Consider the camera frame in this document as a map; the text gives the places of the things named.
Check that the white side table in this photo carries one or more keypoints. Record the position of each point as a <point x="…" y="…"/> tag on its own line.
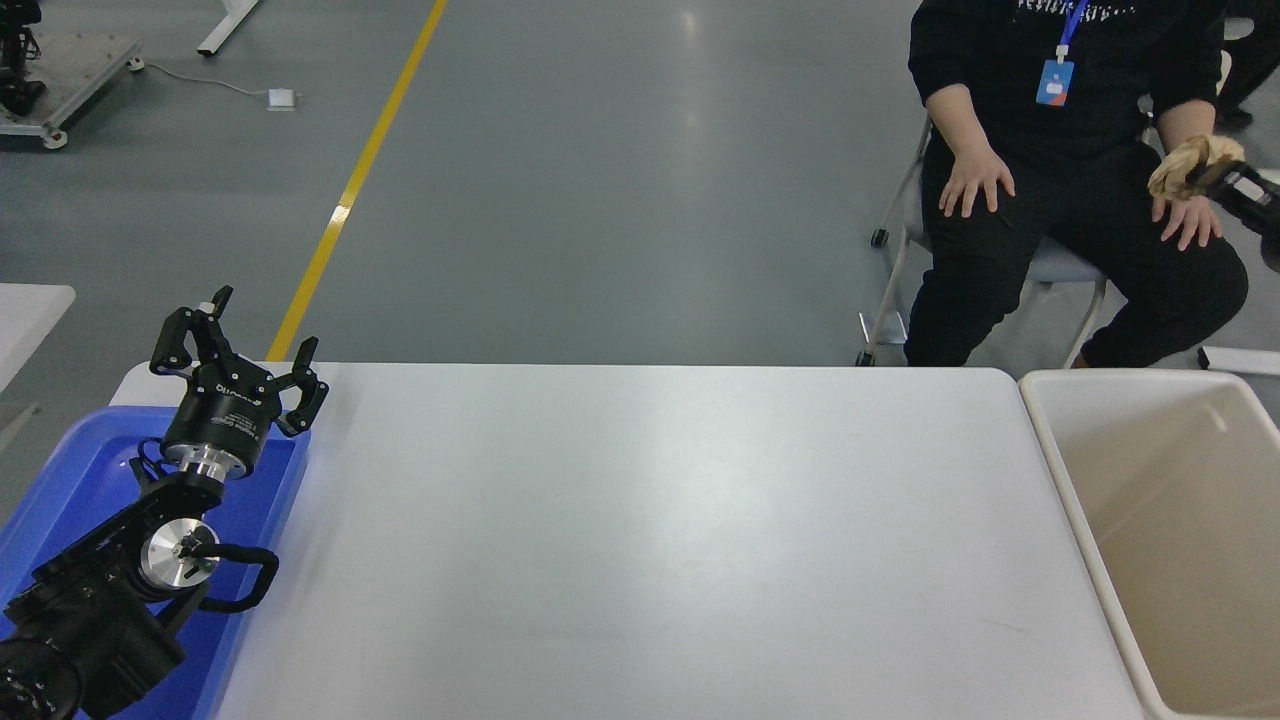
<point x="25" y="320"/>

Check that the grey office chair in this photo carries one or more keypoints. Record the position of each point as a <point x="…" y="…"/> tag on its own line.
<point x="1065" y="268"/>

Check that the black machine on platform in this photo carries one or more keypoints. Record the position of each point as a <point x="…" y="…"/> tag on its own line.
<point x="15" y="60"/>

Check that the white table leg foot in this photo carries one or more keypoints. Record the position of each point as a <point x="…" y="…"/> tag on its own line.
<point x="225" y="25"/>

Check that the person's right forearm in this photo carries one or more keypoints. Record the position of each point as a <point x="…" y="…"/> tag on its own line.
<point x="958" y="120"/>

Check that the person's left forearm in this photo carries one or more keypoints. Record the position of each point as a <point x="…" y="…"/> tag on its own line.
<point x="1187" y="122"/>

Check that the tan paper ball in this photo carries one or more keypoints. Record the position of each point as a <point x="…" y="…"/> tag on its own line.
<point x="1170" y="175"/>

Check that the person's left hand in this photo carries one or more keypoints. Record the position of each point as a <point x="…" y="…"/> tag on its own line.
<point x="1190" y="222"/>

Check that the white power adapter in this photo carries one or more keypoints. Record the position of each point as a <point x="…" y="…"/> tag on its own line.
<point x="282" y="98"/>

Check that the person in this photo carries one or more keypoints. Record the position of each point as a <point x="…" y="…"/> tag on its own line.
<point x="1000" y="60"/>
<point x="1255" y="60"/>

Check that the large pale plastic bin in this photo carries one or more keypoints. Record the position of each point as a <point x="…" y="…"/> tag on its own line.
<point x="1150" y="520"/>

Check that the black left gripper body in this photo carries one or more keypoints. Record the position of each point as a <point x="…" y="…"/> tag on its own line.
<point x="225" y="415"/>

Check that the white floor bar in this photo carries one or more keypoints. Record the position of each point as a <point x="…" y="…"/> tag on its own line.
<point x="1240" y="360"/>

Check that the blue plastic tray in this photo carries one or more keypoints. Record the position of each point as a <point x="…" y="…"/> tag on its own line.
<point x="80" y="470"/>

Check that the person's right hand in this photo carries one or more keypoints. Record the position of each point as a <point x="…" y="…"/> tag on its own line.
<point x="978" y="182"/>

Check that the grey wheeled metal platform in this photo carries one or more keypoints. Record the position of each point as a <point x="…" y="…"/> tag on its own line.
<point x="70" y="70"/>

